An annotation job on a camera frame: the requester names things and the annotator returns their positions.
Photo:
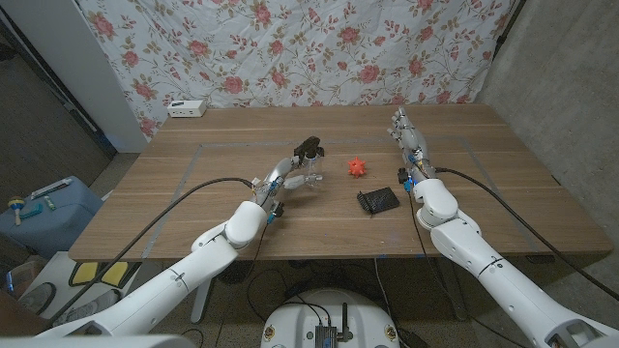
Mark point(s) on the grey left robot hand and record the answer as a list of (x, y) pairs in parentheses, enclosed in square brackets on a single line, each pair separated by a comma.
[(278, 176)]

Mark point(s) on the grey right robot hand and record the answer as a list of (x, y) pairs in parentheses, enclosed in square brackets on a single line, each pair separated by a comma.
[(413, 142)]

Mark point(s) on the clear plastic dispenser bottle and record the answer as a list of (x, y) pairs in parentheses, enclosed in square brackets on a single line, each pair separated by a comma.
[(313, 169)]

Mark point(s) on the person's forearm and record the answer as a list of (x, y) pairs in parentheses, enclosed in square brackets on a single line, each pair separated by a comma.
[(19, 319)]

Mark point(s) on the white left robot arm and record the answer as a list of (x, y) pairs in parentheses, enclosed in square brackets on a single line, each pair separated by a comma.
[(193, 270)]

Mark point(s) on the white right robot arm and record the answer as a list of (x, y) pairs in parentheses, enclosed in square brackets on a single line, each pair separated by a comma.
[(464, 246)]

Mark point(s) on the orange spiky stress ball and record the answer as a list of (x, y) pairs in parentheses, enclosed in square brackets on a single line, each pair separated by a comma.
[(357, 167)]

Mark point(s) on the black ribbed card holder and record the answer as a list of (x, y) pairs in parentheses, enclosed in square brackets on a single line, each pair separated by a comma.
[(379, 200)]

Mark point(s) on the black round floor disc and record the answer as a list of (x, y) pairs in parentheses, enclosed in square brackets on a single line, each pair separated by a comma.
[(234, 275)]

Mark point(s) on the white power strip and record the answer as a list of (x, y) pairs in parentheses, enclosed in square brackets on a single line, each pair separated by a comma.
[(186, 108)]

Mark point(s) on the floral backdrop cloth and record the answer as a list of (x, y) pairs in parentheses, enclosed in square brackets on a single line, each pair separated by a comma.
[(290, 48)]

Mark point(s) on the white robot torso base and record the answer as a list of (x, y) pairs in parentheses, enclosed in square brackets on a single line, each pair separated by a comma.
[(300, 319)]

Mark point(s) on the black backdrop stand pole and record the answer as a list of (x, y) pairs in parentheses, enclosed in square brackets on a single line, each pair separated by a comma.
[(508, 26)]

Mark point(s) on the white table leg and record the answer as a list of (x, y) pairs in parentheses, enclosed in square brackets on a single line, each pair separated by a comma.
[(200, 304)]

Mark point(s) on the black torso antenna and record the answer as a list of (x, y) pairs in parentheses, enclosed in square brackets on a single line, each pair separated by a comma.
[(344, 319)]

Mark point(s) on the black torso electronics box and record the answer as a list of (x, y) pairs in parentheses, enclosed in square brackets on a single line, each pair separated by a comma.
[(325, 336)]

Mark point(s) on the yellow black floor item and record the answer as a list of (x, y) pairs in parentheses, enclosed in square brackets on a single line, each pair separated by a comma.
[(84, 273)]

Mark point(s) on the grey shoe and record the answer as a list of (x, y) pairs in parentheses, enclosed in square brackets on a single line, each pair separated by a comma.
[(94, 302), (38, 297)]

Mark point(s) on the white grey flat bar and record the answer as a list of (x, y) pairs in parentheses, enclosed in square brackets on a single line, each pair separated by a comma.
[(50, 188)]

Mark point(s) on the small green toy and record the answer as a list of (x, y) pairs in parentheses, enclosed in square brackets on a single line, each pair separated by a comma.
[(50, 203)]

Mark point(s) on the blue storage box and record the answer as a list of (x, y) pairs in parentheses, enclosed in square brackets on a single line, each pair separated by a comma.
[(53, 227)]

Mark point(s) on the white floor container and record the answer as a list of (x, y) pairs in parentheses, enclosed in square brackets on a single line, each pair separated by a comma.
[(53, 270)]

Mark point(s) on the teal plastic toy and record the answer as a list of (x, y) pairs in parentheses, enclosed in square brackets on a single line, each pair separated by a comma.
[(31, 211)]

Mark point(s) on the yellow blue toy maraca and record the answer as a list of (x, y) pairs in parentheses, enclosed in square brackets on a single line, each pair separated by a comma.
[(16, 203)]

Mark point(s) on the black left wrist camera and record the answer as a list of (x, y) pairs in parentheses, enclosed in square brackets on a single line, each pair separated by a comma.
[(276, 212)]

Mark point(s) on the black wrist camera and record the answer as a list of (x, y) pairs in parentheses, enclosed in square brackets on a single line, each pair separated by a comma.
[(405, 180), (276, 212)]

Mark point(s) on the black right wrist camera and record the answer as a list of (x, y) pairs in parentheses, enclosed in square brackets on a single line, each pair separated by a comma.
[(405, 180)]

